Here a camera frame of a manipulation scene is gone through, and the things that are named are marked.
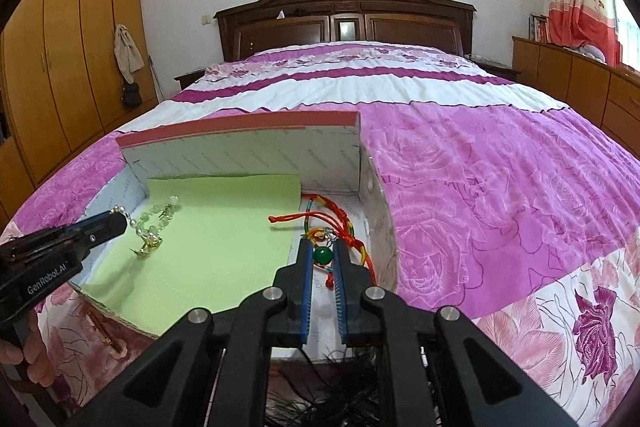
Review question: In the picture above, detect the beige hanging cloth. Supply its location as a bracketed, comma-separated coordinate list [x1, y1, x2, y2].
[113, 24, 146, 85]

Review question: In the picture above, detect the red cord bracelet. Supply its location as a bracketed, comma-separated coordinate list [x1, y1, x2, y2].
[269, 194, 363, 240]

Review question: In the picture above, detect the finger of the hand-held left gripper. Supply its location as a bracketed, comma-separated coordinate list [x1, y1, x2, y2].
[55, 211, 129, 260]

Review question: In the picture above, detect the black feather hair claw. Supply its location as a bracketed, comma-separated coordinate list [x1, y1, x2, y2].
[267, 347, 441, 427]

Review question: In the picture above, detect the person's left hand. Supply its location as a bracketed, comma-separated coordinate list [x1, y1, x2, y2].
[0, 302, 57, 390]

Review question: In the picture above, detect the row of books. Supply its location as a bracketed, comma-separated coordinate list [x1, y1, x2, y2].
[529, 13, 551, 44]

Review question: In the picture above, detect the dark wooden nightstand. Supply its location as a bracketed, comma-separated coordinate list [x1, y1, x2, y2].
[173, 68, 207, 90]
[464, 54, 521, 82]

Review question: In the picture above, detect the grey cloth bundle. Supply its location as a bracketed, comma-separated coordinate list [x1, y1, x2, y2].
[575, 43, 608, 64]

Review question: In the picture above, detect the orange wooden wardrobe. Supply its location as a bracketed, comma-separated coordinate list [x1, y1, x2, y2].
[0, 0, 161, 218]

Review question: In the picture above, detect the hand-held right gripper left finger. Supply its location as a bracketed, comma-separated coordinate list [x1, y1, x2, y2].
[65, 238, 314, 427]

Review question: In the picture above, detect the white stick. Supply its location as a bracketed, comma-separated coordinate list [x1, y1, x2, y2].
[147, 54, 166, 102]

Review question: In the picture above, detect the red cardboard box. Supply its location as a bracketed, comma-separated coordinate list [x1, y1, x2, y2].
[67, 111, 402, 363]

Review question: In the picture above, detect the black hanging bag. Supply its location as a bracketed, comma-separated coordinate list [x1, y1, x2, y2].
[121, 82, 143, 110]

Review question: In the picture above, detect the jade and pearl bead bracelet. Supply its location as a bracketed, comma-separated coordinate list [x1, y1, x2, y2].
[111, 195, 180, 259]

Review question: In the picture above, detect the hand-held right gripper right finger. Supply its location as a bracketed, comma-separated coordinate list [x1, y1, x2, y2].
[334, 239, 581, 427]

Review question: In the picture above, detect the green paper sheet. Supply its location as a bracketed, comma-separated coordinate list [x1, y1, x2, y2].
[80, 174, 302, 338]

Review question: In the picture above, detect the low wooden cabinet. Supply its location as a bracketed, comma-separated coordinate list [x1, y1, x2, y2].
[511, 36, 640, 148]

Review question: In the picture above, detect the multicoloured cord bracelet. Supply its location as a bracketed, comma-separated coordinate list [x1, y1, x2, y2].
[302, 196, 376, 290]

